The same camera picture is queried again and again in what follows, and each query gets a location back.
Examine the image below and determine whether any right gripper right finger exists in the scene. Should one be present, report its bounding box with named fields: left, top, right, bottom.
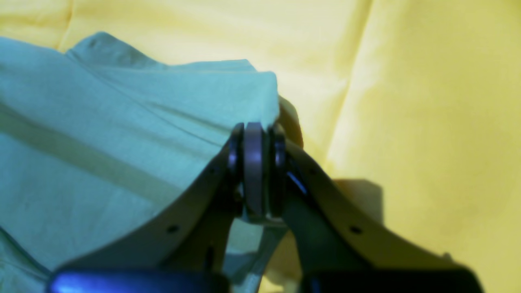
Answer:
left=269, top=125, right=483, bottom=293

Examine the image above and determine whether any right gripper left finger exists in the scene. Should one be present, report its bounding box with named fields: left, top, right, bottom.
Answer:
left=47, top=124, right=244, bottom=293

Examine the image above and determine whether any green T-shirt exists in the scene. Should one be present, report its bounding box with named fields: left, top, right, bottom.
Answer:
left=0, top=32, right=280, bottom=293

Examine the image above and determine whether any yellow table cloth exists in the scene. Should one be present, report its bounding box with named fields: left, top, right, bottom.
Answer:
left=1, top=0, right=520, bottom=293

